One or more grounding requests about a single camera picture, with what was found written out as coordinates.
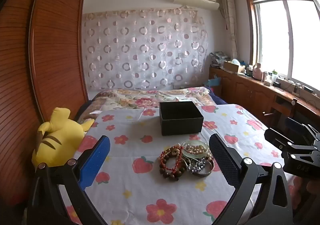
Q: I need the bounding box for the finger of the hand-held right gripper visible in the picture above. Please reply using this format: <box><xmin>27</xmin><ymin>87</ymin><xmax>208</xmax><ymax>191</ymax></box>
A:
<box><xmin>285</xmin><ymin>117</ymin><xmax>320</xmax><ymax>143</ymax></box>
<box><xmin>264</xmin><ymin>127</ymin><xmax>318</xmax><ymax>163</ymax></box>

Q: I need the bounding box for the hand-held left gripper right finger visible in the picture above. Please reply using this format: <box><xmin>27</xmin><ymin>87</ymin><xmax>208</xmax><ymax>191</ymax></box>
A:
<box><xmin>209</xmin><ymin>134</ymin><xmax>293</xmax><ymax>225</ymax></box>

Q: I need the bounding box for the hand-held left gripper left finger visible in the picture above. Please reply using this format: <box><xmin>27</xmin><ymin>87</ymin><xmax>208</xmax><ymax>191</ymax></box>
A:
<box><xmin>27</xmin><ymin>135</ymin><xmax>111</xmax><ymax>225</ymax></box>

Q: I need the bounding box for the wide silver bangle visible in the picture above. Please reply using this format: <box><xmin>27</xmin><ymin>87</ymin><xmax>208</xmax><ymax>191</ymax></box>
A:
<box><xmin>186</xmin><ymin>159</ymin><xmax>215</xmax><ymax>178</ymax></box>

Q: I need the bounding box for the brown wooden bead bracelet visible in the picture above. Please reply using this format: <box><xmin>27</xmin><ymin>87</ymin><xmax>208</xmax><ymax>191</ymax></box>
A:
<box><xmin>160</xmin><ymin>144</ymin><xmax>187</xmax><ymax>182</ymax></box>

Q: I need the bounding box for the black square storage box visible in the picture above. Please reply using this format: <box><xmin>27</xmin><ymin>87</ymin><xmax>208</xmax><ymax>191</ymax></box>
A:
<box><xmin>159</xmin><ymin>101</ymin><xmax>204</xmax><ymax>136</ymax></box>

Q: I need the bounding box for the red bead bracelet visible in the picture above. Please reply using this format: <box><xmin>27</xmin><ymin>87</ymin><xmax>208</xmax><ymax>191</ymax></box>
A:
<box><xmin>158</xmin><ymin>149</ymin><xmax>184</xmax><ymax>173</ymax></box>

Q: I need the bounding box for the dark wooden chair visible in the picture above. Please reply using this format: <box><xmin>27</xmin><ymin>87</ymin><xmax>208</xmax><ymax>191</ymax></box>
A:
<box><xmin>291</xmin><ymin>99</ymin><xmax>320</xmax><ymax>125</ymax></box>

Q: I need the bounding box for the yellow plush toy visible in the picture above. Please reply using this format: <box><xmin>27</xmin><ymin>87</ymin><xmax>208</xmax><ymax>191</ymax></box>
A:
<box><xmin>32</xmin><ymin>107</ymin><xmax>95</xmax><ymax>168</ymax></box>

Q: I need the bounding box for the wooden cabinet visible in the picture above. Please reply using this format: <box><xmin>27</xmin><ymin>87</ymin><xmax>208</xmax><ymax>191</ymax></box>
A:
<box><xmin>209</xmin><ymin>66</ymin><xmax>320</xmax><ymax>128</ymax></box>

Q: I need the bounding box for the pink kettle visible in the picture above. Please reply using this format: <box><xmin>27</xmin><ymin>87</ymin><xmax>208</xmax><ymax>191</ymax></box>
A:
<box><xmin>252</xmin><ymin>63</ymin><xmax>263</xmax><ymax>80</ymax></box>

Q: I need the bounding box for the floral blanket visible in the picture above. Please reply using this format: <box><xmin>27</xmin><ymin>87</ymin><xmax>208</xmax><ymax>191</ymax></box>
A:
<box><xmin>76</xmin><ymin>87</ymin><xmax>218</xmax><ymax>125</ymax></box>

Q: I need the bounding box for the blue plastic bag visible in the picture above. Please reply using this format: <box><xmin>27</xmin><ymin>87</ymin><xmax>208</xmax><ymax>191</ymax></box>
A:
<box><xmin>204</xmin><ymin>77</ymin><xmax>222</xmax><ymax>88</ymax></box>

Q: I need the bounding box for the cardboard box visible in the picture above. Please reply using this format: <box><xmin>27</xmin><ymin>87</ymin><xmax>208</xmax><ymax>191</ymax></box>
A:
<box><xmin>223</xmin><ymin>61</ymin><xmax>246</xmax><ymax>74</ymax></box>

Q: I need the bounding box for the window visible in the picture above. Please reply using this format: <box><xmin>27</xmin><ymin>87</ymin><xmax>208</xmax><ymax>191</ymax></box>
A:
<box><xmin>244</xmin><ymin>0</ymin><xmax>320</xmax><ymax>90</ymax></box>

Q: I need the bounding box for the stack of magazines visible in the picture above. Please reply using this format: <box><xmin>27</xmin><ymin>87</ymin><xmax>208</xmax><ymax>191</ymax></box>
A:
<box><xmin>209</xmin><ymin>51</ymin><xmax>231</xmax><ymax>68</ymax></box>

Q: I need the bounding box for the wooden slatted wardrobe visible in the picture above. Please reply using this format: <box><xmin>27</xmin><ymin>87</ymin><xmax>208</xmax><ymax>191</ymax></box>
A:
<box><xmin>0</xmin><ymin>0</ymin><xmax>89</xmax><ymax>205</ymax></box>

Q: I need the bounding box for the circle print sheer curtain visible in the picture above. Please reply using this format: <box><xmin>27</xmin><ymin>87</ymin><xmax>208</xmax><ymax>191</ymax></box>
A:
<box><xmin>82</xmin><ymin>8</ymin><xmax>209</xmax><ymax>92</ymax></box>

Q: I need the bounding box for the patterned window curtain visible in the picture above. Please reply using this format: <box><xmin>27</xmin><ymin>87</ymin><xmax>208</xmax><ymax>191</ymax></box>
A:
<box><xmin>220</xmin><ymin>0</ymin><xmax>240</xmax><ymax>60</ymax></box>

